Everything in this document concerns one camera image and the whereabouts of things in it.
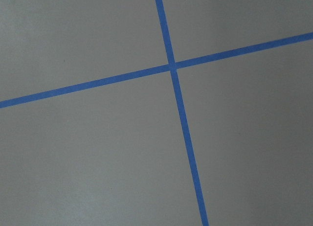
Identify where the blue tape line lengthwise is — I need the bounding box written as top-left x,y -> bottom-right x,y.
155,0 -> 210,226

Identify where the blue tape line crosswise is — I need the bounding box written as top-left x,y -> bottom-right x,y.
0,32 -> 313,108

